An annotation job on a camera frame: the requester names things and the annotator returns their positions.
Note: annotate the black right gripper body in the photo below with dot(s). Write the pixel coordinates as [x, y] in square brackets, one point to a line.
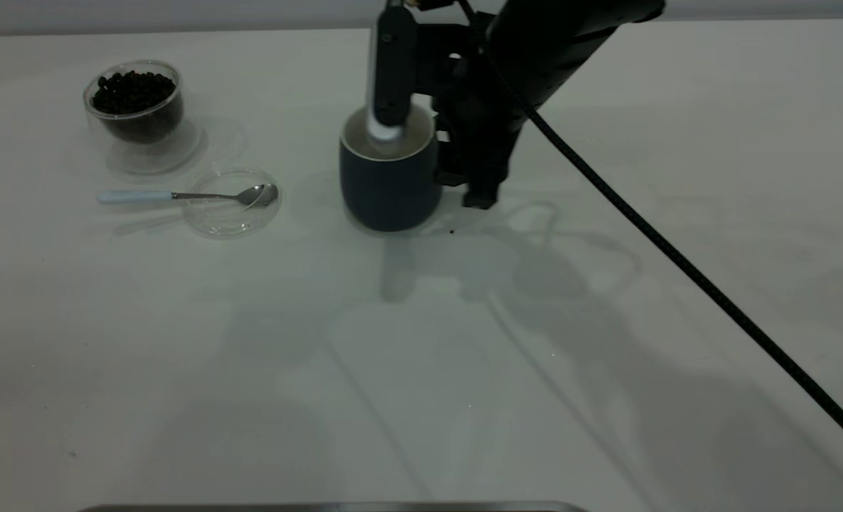
[478, 78]

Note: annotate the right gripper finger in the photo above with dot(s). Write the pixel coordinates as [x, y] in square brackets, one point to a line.
[391, 71]
[481, 156]

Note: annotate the dark grey ceramic mug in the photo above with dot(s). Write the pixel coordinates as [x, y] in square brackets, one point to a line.
[389, 192]

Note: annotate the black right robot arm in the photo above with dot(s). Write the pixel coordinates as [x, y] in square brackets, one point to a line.
[570, 28]

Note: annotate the double-walled glass cup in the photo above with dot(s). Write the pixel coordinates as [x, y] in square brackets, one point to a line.
[147, 146]

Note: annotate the dark coffee beans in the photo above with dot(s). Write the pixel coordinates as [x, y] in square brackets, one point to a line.
[133, 92]

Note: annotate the clear glass saucer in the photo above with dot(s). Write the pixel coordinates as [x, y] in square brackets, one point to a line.
[225, 217]

